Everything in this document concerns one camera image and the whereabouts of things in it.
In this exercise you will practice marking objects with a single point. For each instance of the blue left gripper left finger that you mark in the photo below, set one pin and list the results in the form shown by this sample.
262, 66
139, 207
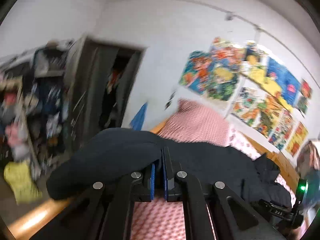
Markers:
152, 182

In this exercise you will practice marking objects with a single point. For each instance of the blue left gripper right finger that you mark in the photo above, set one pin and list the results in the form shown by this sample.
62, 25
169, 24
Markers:
164, 174

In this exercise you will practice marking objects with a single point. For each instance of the black puffer jacket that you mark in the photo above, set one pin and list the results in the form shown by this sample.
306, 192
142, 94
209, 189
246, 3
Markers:
116, 152

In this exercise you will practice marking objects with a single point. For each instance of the pink fruit print quilt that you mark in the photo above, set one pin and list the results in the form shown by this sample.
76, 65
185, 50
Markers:
192, 122

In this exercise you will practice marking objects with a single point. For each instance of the pink patterned cloth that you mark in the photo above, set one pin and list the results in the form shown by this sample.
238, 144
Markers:
308, 159

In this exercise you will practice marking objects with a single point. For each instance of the yellow bear drawing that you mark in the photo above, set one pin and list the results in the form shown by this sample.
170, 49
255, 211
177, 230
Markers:
297, 139

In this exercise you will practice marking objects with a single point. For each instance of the colourful crowded drawing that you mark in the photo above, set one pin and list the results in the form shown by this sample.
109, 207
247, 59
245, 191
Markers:
283, 130

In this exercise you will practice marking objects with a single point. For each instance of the orange landscape drawing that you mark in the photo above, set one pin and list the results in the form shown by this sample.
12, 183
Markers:
268, 116

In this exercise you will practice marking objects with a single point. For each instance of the dark wardrobe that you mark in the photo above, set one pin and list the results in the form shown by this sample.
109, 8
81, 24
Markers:
99, 77

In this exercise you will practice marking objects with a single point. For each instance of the blue swimmer drawing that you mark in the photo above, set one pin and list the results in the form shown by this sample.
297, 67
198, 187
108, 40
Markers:
197, 71

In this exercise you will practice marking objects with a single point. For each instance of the white cartoon animals drawing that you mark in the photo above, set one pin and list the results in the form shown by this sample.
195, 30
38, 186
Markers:
249, 102

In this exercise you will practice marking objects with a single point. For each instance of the blond character drawing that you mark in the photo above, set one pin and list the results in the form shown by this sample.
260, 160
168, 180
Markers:
222, 83

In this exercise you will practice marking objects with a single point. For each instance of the red haired figure drawing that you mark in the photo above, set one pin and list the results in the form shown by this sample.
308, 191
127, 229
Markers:
304, 97

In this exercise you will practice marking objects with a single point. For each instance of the blue and yellow sea drawing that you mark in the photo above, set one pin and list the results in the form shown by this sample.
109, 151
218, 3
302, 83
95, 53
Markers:
280, 83

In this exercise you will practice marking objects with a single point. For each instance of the orange haired girl drawing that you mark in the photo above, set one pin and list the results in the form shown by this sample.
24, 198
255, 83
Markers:
227, 53

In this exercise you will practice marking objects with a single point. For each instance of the cluttered storage shelf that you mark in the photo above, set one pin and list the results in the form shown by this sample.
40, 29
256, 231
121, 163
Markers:
33, 116

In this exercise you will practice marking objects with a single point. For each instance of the space planet drawing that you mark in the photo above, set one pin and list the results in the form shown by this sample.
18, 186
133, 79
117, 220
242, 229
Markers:
254, 64

